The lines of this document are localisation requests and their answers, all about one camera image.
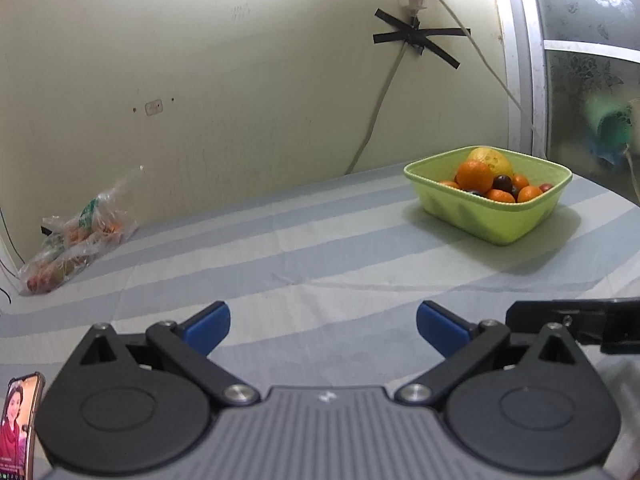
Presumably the large yellow citrus fruit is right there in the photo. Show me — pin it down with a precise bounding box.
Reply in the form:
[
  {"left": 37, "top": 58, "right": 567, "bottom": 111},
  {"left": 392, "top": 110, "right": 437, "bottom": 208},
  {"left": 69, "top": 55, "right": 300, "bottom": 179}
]
[{"left": 466, "top": 146, "right": 514, "bottom": 178}]

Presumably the large orange mandarin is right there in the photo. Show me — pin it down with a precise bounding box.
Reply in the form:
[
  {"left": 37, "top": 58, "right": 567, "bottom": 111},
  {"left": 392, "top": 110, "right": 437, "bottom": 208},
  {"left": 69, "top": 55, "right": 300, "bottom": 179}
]
[{"left": 456, "top": 160, "right": 494, "bottom": 194}]

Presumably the smartphone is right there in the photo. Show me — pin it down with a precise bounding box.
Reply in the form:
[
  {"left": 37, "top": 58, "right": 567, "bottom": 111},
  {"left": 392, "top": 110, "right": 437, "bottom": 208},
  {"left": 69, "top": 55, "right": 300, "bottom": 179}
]
[{"left": 0, "top": 372, "right": 46, "bottom": 480}]

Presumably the green plastic basin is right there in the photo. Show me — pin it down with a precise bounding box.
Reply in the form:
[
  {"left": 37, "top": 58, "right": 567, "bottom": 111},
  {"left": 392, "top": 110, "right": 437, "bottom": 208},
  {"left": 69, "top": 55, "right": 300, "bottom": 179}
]
[{"left": 404, "top": 146, "right": 573, "bottom": 246}]

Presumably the orange tomato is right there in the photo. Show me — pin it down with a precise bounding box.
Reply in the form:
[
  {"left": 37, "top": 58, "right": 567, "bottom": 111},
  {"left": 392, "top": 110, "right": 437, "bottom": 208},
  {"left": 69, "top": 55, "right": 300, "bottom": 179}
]
[{"left": 518, "top": 185, "right": 544, "bottom": 203}]

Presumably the plastic bag of fruit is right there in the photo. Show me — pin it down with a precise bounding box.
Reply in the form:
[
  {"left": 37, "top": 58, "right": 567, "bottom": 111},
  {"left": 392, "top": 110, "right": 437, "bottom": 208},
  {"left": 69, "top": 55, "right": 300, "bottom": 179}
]
[{"left": 18, "top": 166, "right": 144, "bottom": 296}]

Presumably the dark purple tomato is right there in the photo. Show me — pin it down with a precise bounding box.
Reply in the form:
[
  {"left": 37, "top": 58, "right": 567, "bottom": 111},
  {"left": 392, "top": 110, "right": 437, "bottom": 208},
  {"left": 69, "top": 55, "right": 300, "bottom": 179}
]
[{"left": 492, "top": 174, "right": 513, "bottom": 194}]

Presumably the black tape cross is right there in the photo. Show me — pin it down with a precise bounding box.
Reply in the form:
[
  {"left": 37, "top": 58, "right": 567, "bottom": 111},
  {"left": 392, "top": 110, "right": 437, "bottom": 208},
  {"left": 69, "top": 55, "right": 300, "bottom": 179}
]
[{"left": 372, "top": 9, "right": 471, "bottom": 70}]

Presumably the window frame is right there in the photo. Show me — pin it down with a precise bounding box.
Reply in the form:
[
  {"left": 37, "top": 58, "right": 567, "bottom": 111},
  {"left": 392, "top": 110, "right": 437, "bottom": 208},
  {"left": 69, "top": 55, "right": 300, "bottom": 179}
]
[{"left": 496, "top": 0, "right": 549, "bottom": 158}]

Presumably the wall socket plate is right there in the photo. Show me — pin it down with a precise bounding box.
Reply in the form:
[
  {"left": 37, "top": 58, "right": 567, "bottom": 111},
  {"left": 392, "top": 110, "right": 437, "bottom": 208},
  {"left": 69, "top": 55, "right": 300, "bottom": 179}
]
[{"left": 144, "top": 99, "right": 163, "bottom": 116}]

